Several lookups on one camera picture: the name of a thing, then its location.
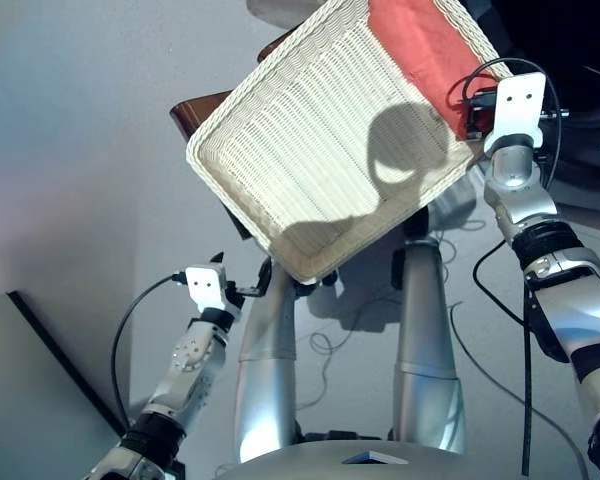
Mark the orange-red cloth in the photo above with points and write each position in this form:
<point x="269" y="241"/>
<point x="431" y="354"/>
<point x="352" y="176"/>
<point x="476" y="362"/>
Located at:
<point x="420" y="40"/>

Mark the grey washing machine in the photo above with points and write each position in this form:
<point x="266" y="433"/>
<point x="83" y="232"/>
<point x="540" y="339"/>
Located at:
<point x="580" y="75"/>

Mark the pale woven basket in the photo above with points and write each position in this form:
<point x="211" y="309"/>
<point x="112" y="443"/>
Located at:
<point x="305" y="150"/>

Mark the round washing machine door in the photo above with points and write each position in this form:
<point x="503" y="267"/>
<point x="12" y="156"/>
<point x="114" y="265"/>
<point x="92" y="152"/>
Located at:
<point x="280" y="10"/>

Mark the dark brown wooden stand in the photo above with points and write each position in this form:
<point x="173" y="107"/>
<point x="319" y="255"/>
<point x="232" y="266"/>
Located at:
<point x="195" y="112"/>

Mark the silver robot torso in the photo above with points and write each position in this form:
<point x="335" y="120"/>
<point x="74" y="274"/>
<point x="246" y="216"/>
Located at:
<point x="330" y="462"/>

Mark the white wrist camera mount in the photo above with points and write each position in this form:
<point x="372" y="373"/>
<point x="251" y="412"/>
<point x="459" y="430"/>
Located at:
<point x="517" y="115"/>
<point x="205" y="287"/>

